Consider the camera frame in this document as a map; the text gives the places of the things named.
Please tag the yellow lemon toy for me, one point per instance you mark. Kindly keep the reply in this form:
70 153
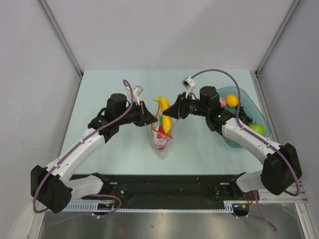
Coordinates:
232 101

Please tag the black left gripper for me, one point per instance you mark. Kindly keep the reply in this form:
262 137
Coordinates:
145 117

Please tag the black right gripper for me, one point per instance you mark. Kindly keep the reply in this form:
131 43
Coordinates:
178 110

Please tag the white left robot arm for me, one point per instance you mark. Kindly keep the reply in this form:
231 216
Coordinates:
53 186

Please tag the red dragon fruit toy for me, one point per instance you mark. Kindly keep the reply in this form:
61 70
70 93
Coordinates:
159 139

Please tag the green apple toy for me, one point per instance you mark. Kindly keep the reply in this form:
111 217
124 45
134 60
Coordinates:
257 128

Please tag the clear zip bag orange zipper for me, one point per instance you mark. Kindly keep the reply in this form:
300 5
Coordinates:
168 124

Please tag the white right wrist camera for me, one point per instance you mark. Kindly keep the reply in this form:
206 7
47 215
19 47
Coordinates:
189 84

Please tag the purple onion toy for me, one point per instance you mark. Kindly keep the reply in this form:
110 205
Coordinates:
223 102

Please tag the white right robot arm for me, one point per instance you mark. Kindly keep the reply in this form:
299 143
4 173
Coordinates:
280 163

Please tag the dark grape bunch toy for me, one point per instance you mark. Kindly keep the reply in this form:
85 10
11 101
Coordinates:
244 117

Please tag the black table edge rail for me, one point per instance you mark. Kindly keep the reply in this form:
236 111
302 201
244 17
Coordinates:
175 192

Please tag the teal plastic fruit tray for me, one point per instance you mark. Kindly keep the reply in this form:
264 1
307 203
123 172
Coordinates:
250 109

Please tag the white slotted cable duct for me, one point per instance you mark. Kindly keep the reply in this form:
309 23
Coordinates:
96 207

